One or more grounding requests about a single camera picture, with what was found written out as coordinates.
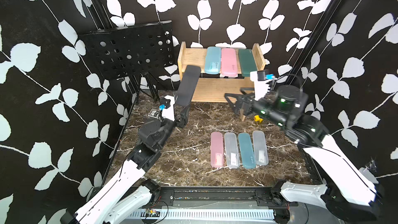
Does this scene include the black music stand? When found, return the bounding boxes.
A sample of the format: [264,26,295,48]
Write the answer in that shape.
[78,20,175,106]

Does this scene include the wooden two-tier shelf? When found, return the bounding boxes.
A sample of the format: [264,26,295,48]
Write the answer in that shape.
[177,42,254,103]

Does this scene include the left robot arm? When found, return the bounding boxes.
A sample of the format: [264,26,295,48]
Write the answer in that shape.
[60,103,190,224]

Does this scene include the clear frosted pencil case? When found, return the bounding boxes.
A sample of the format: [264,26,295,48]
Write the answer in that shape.
[252,131,269,166]

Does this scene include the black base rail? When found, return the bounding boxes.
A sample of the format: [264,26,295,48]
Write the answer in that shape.
[77,186,343,224]

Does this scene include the dark green pencil case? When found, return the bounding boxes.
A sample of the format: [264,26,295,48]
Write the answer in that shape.
[238,49,258,77]

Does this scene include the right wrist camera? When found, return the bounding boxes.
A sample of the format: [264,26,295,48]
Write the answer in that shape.
[250,69,275,101]

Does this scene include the pink pencil case shelf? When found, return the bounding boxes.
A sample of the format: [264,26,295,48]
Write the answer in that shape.
[210,132,224,168]
[221,48,238,77]

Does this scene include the teal pencil case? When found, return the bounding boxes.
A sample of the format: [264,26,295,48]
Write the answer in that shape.
[238,133,256,169]

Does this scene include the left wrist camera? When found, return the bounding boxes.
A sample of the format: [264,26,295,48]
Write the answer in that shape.
[159,95,175,121]

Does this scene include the black pencil case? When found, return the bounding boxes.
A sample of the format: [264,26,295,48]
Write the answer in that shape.
[175,65,201,107]

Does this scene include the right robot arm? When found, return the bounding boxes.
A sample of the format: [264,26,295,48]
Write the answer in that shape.
[224,85,382,223]

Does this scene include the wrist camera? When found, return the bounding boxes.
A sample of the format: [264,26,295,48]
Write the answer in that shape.
[250,69,275,101]
[159,95,175,121]

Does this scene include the light blue pencil case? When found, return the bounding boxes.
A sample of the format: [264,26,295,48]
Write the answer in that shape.
[204,47,221,75]

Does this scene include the yellow small block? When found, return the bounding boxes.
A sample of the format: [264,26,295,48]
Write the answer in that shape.
[254,115,263,123]

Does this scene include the pink pencil case top shelf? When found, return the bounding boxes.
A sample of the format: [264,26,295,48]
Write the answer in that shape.
[221,48,238,77]

